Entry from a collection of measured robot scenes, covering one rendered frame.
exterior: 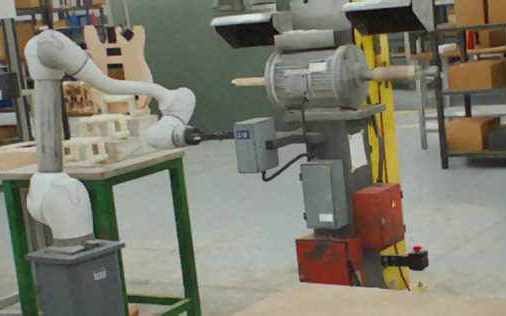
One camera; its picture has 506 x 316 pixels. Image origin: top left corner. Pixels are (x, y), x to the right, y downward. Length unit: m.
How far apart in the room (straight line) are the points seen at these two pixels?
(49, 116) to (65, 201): 0.38
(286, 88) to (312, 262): 0.71
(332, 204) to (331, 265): 0.25
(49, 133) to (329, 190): 1.14
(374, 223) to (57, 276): 1.25
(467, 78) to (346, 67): 5.02
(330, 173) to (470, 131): 5.13
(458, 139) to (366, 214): 5.10
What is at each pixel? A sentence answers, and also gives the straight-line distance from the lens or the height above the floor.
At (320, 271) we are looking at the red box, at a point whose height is 0.49.
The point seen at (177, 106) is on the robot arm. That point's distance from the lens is 4.75.
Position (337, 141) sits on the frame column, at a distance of 4.54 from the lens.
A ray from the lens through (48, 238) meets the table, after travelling 5.46.
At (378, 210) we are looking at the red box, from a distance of 4.51.
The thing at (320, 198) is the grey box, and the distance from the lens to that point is 4.51.
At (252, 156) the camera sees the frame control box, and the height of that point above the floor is 0.99.
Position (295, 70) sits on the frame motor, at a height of 1.30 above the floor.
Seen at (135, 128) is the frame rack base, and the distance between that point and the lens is 5.32.
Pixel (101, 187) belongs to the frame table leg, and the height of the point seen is 0.86.
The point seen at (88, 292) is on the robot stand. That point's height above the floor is 0.55.
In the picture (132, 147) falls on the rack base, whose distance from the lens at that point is 5.28.
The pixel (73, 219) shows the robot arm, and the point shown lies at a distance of 4.49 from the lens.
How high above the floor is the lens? 1.62
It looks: 10 degrees down
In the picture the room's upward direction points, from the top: 6 degrees counter-clockwise
